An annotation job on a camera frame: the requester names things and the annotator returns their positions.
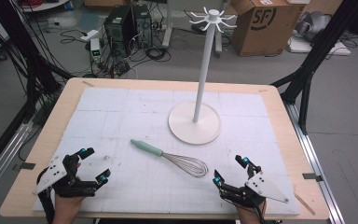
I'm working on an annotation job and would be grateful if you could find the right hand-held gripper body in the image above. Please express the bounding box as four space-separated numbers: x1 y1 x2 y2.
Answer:
219 171 291 209

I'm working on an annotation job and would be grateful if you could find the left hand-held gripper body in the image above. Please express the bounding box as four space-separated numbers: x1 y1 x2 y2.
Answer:
32 153 98 224

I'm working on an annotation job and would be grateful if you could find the whisk with green handle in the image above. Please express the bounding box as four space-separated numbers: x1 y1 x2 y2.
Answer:
130 138 210 179

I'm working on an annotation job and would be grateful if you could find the white hook rack stand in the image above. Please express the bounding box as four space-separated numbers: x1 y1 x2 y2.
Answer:
168 7 238 146

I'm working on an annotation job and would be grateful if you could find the person's right hand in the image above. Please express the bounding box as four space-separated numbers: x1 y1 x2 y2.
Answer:
235 199 268 224

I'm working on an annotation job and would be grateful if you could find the person's left hand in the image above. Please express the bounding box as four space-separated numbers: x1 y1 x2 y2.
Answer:
51 161 88 224

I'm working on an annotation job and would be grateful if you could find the black tape piece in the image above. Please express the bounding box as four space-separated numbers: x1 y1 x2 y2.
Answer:
11 161 37 172
301 172 324 183

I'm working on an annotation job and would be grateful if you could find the thin wooden stick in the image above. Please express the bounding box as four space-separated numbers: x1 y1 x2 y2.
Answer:
293 185 317 217

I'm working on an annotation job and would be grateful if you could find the wooden table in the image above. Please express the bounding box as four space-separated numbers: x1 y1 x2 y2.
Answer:
0 77 331 221

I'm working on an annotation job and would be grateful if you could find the white foam mat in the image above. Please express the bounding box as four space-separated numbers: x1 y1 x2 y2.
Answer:
32 86 301 217

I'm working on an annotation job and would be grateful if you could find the white device with green display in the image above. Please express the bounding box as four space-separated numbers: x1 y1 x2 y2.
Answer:
89 37 103 63

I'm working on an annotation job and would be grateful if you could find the white power strip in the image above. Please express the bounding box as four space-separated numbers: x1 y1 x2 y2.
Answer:
79 29 100 43

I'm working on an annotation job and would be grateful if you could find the large black computer tower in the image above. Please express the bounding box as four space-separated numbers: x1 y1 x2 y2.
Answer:
103 5 138 59

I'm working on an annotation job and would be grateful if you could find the large cardboard box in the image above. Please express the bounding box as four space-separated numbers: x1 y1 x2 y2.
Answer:
229 0 308 58

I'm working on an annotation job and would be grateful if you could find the white flat board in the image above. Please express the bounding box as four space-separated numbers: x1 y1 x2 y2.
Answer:
286 36 352 57

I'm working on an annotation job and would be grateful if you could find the slim black computer tower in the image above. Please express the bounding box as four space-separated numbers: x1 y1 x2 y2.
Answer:
132 3 154 50

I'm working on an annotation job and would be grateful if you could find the white metal stand leg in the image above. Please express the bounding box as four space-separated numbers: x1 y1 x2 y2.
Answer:
161 0 174 49

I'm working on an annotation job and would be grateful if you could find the round white table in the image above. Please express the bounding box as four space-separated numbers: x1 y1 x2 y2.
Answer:
18 0 72 14

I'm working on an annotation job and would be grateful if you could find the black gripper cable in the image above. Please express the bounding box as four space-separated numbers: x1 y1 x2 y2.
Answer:
252 196 283 224

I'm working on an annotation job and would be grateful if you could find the aluminium rail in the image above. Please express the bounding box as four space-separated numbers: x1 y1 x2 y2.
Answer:
0 119 34 203
283 102 347 224

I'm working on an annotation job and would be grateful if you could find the coiled black cable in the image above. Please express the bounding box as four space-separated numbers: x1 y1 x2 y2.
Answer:
145 46 172 63

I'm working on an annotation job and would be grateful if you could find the black metal frame stand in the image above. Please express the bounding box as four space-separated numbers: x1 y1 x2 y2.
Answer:
269 0 358 136
0 0 76 127

